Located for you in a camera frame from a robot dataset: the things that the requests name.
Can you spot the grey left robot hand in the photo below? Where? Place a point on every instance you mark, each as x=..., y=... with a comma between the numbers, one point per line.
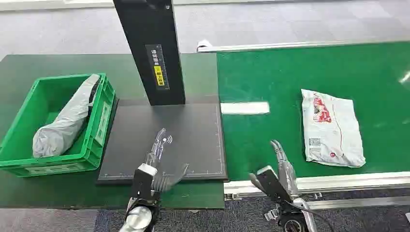
x=165, y=181

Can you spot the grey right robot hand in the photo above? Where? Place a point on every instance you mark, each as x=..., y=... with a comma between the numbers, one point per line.
x=286, y=173

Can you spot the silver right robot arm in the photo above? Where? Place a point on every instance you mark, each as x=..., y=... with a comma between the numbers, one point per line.
x=294, y=217

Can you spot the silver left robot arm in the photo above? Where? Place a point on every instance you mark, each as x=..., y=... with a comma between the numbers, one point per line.
x=139, y=219

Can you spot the black weighing platform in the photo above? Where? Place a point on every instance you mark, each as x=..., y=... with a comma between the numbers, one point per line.
x=192, y=134

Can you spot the white parcel with red print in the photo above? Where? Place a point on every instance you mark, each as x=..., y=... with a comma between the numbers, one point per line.
x=336, y=134

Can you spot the green plastic crate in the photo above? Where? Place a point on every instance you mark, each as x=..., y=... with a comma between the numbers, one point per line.
x=102, y=121

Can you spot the green conveyor belt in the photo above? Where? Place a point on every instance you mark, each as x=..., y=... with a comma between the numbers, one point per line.
x=272, y=73

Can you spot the grey plastic bag parcel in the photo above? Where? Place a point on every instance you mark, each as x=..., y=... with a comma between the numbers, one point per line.
x=65, y=123

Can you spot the black scanner column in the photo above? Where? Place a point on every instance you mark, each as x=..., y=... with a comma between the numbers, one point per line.
x=144, y=28

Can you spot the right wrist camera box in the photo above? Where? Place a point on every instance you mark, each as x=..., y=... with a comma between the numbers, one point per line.
x=273, y=184

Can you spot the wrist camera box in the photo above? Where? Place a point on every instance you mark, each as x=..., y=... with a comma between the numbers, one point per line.
x=143, y=181
x=273, y=184

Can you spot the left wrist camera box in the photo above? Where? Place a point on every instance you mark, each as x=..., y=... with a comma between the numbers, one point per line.
x=143, y=181

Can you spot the aluminium conveyor side rail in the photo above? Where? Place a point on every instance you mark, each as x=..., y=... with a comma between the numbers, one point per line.
x=288, y=45
x=346, y=182

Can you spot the aluminium frame bar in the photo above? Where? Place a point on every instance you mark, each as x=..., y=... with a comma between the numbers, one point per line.
x=358, y=202

